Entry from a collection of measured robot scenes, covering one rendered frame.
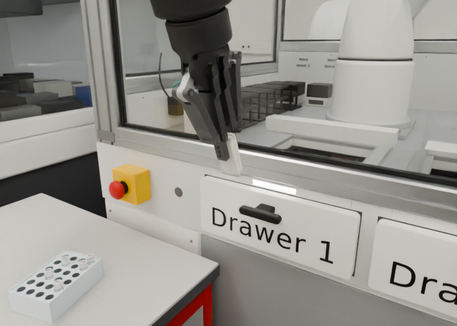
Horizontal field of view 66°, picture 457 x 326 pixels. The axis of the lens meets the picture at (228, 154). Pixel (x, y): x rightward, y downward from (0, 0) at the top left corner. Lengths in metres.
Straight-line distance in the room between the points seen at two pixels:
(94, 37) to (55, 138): 0.48
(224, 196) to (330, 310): 0.27
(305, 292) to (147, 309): 0.27
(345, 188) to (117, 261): 0.46
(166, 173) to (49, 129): 0.56
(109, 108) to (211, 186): 0.32
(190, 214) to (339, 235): 0.31
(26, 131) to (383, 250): 0.99
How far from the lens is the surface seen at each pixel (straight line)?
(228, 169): 0.53
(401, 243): 0.56
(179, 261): 0.73
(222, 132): 0.47
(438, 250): 0.55
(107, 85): 0.82
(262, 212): 0.57
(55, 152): 1.24
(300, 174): 0.58
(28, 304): 0.67
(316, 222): 0.58
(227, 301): 0.79
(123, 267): 0.73
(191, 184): 0.71
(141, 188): 0.77
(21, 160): 1.19
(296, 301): 0.70
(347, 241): 0.57
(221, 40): 0.42
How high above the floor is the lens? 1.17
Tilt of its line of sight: 18 degrees down
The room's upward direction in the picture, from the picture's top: straight up
